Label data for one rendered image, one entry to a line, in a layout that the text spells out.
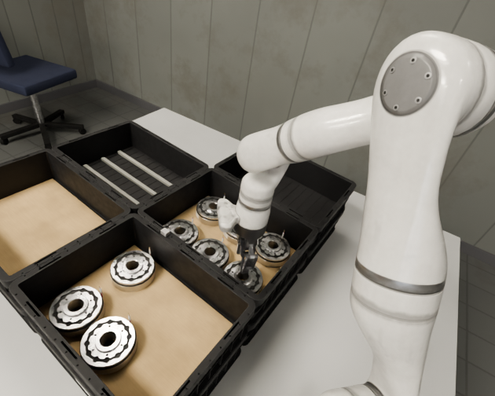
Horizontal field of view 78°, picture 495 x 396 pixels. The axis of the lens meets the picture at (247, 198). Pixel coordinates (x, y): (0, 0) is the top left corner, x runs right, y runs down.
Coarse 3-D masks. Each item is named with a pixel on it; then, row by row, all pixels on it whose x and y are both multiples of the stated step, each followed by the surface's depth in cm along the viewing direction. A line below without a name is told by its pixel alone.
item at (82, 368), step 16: (112, 224) 75; (144, 224) 76; (64, 256) 66; (192, 256) 71; (32, 272) 62; (208, 272) 69; (16, 288) 59; (32, 304) 57; (240, 320) 61; (48, 336) 54; (224, 336) 58; (64, 352) 52; (80, 368) 51; (208, 368) 55; (96, 384) 49; (192, 384) 51
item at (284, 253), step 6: (264, 234) 89; (270, 234) 90; (276, 234) 90; (258, 240) 88; (264, 240) 88; (282, 240) 89; (258, 246) 86; (264, 246) 86; (282, 246) 87; (288, 246) 87; (258, 252) 84; (264, 252) 85; (270, 252) 85; (276, 252) 85; (282, 252) 85; (288, 252) 86; (270, 258) 83; (276, 258) 83; (282, 258) 84
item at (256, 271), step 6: (234, 264) 80; (228, 270) 78; (234, 270) 78; (252, 270) 79; (258, 270) 79; (258, 276) 78; (252, 282) 76; (258, 282) 77; (252, 288) 75; (258, 288) 75
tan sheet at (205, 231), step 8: (192, 208) 98; (184, 216) 95; (200, 224) 93; (200, 232) 91; (208, 232) 91; (216, 232) 92; (224, 240) 90; (232, 248) 88; (232, 256) 86; (240, 256) 86; (256, 264) 85; (264, 272) 83; (272, 272) 84; (264, 280) 81
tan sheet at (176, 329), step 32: (96, 288) 72; (160, 288) 75; (128, 320) 68; (160, 320) 69; (192, 320) 70; (224, 320) 71; (160, 352) 64; (192, 352) 65; (128, 384) 59; (160, 384) 59
